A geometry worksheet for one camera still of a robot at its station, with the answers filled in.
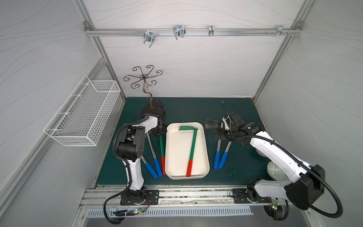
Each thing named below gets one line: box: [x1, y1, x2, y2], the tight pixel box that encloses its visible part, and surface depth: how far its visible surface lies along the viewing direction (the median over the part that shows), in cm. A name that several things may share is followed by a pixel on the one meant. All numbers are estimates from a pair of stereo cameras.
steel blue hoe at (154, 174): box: [140, 155, 159, 180], surface depth 84 cm
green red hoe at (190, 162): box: [178, 125, 199, 177], surface depth 92 cm
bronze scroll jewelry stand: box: [123, 64, 163, 109], surface depth 93 cm
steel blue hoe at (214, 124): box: [204, 119, 224, 170], surface depth 88 cm
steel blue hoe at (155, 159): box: [146, 131, 163, 178], surface depth 86 cm
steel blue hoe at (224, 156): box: [217, 140, 233, 170], surface depth 88 cm
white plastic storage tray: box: [164, 122, 210, 181], surface depth 92 cm
